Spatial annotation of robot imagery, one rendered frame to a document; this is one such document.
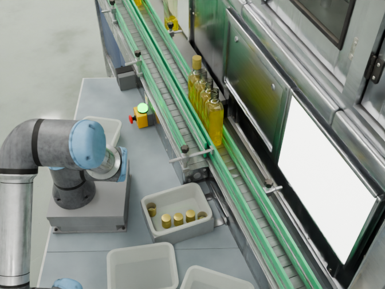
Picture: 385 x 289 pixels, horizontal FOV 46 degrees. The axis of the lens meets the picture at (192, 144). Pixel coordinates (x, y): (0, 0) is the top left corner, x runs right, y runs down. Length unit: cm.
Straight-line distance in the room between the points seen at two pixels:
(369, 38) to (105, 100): 141
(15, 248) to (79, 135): 31
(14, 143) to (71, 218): 58
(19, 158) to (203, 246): 78
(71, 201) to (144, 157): 42
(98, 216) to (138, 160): 37
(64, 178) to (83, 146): 49
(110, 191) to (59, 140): 63
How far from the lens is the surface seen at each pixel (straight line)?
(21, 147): 113
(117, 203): 165
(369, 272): 59
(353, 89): 117
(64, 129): 111
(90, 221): 167
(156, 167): 188
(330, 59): 126
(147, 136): 200
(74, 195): 163
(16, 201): 117
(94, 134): 111
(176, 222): 166
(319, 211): 142
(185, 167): 166
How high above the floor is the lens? 218
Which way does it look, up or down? 47 degrees down
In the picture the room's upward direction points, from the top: straight up
